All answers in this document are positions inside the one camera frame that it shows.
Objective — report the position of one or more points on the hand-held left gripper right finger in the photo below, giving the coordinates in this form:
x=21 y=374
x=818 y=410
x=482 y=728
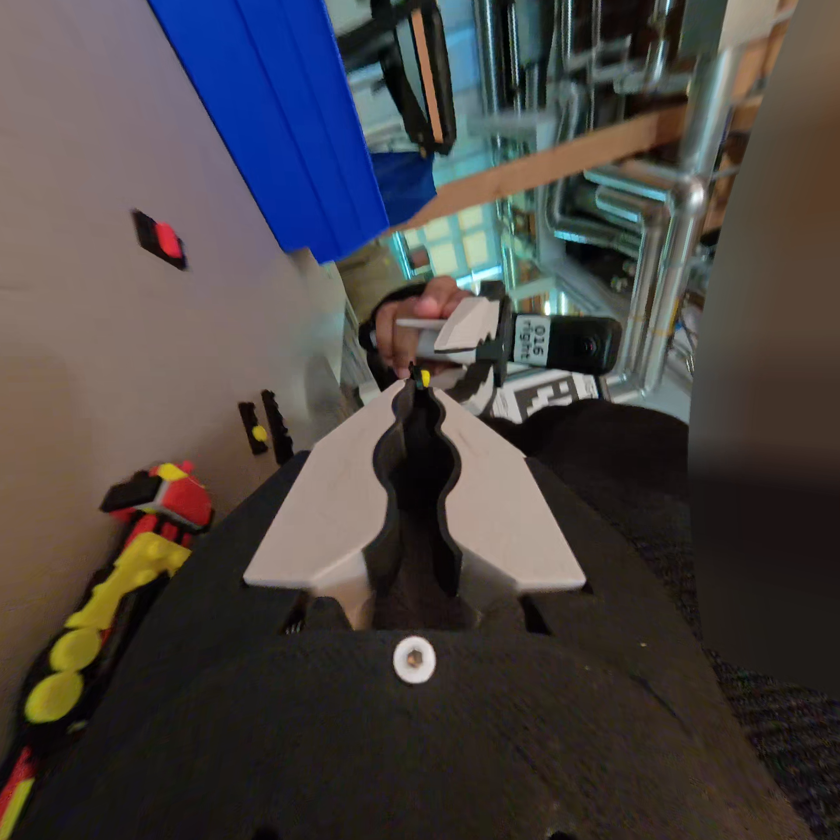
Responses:
x=512 y=525

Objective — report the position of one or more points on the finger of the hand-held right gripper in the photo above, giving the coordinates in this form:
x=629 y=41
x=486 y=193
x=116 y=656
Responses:
x=456 y=379
x=466 y=328

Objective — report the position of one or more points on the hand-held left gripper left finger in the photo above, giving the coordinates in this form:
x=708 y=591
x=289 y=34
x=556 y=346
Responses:
x=321 y=518

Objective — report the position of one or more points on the small black clip yellow stud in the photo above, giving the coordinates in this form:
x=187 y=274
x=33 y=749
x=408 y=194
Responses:
x=424 y=379

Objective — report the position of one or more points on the black lego plate yellow stud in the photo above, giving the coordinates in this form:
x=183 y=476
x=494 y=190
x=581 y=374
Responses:
x=253 y=430

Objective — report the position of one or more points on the yellow red black lego model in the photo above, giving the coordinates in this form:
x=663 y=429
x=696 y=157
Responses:
x=141 y=561

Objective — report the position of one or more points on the black lego plate red tiles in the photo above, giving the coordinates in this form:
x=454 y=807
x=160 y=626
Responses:
x=164 y=241

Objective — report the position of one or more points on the long black lego plate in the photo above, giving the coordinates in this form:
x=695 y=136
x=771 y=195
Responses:
x=279 y=430

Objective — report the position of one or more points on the person's right hand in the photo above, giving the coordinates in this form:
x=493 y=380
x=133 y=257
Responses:
x=430 y=298

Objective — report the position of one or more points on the black white marker board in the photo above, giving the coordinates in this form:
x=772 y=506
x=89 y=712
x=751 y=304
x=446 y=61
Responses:
x=558 y=394

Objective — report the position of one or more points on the silver metal pipework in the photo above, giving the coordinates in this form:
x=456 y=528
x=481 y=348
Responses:
x=682 y=262

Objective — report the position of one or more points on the wooden beam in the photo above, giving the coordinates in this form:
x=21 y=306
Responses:
x=558 y=154

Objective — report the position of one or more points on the blue plastic bin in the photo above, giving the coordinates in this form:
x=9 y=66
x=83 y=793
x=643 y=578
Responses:
x=275 y=118

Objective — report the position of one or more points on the black frame with wooden strip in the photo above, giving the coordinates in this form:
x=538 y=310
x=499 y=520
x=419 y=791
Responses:
x=443 y=79

